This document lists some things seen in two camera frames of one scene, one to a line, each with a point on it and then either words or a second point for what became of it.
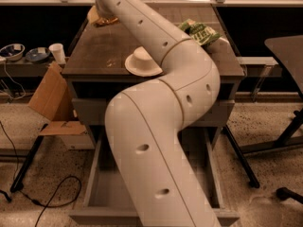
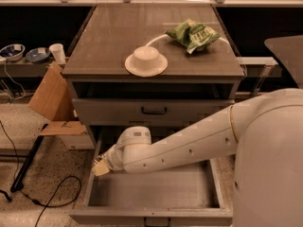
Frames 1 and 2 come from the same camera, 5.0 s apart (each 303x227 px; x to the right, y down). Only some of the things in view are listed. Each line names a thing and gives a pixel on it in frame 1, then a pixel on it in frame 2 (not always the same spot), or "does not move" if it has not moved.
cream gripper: x=100 y=11 to x=109 y=159
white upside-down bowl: x=142 y=63 does not move
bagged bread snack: x=105 y=21 to x=99 y=158
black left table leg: x=22 y=174 does not move
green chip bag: x=201 y=33 does not move
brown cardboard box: x=52 y=100 does not move
